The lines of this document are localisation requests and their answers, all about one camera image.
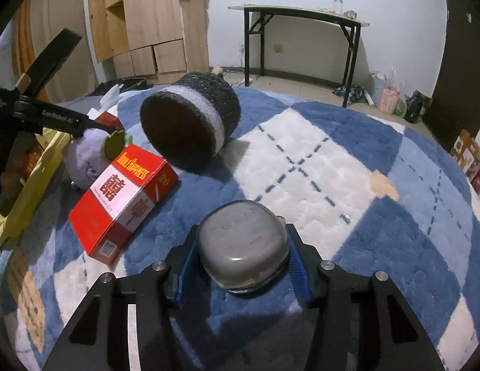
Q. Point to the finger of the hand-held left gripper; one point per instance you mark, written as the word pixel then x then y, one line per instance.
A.
pixel 89 123
pixel 54 56

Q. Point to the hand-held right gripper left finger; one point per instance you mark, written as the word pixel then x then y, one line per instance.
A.
pixel 184 274

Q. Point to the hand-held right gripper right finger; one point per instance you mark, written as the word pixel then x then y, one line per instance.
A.
pixel 300 274

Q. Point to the purple plush toy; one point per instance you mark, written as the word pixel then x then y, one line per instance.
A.
pixel 83 154

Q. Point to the grey rounded case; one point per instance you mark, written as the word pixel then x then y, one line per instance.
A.
pixel 240 247

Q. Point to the yellow plastic basin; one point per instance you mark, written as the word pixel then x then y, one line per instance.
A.
pixel 35 185

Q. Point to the red and white box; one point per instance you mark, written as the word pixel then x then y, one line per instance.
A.
pixel 120 197

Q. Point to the black foam cylinder white stripe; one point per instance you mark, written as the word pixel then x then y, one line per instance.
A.
pixel 209 104

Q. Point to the orange curtain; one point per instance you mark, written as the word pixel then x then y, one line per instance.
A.
pixel 25 42

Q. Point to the white tissue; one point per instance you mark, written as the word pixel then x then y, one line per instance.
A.
pixel 110 96

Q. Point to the beige curtain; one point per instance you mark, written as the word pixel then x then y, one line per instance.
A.
pixel 62 7

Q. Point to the wooden wardrobe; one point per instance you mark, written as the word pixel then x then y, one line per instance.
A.
pixel 155 15

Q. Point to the blue and white checked blanket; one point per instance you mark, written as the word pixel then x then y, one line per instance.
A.
pixel 302 154

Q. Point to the white power strip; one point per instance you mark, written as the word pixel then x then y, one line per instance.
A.
pixel 246 81

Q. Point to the dark checked cloth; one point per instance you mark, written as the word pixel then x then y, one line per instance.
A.
pixel 348 92

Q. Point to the white paper roll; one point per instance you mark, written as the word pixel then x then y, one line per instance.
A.
pixel 368 96

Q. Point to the red and white bag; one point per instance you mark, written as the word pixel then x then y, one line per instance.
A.
pixel 389 99

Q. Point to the black bag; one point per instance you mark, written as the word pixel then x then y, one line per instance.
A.
pixel 416 106

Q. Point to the light blue bag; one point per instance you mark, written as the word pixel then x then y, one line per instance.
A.
pixel 378 85

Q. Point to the printed cardboard box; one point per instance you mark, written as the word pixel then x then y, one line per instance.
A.
pixel 466 152

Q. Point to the black folding table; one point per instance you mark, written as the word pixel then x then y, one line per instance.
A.
pixel 294 11

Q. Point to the dark door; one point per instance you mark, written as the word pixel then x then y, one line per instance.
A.
pixel 464 65

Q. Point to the clear bottle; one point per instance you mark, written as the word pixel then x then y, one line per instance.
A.
pixel 337 4

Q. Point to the wall socket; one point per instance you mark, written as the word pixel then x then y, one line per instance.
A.
pixel 278 48

